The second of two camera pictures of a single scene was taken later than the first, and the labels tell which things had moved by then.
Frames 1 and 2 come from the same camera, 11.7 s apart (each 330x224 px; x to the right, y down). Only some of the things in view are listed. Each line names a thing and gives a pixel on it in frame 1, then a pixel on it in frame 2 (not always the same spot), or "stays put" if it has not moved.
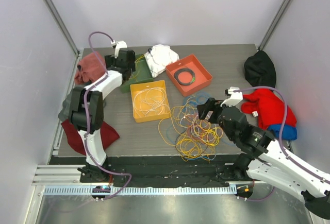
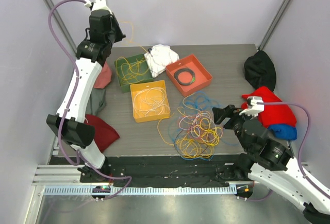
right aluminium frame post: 280,12 stays put
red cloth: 271,109 stays put
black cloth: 260,70 stays put
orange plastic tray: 189,74 stays put
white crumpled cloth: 158,57 stays put
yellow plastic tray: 150,101 stays put
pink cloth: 89,67 to 104,77
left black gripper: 132,65 to 120,35
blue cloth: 287,133 stays put
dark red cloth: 75,143 to 104,134
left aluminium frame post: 62,26 stays put
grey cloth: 64,113 to 96,101
